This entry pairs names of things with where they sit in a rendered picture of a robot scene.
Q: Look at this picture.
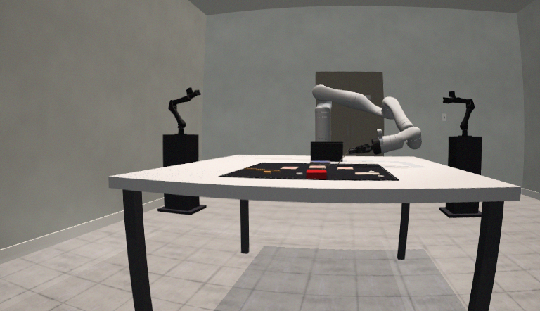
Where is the red rectangular block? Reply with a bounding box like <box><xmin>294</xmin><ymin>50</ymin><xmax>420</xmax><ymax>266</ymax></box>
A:
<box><xmin>307</xmin><ymin>170</ymin><xmax>327</xmax><ymax>179</ymax></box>

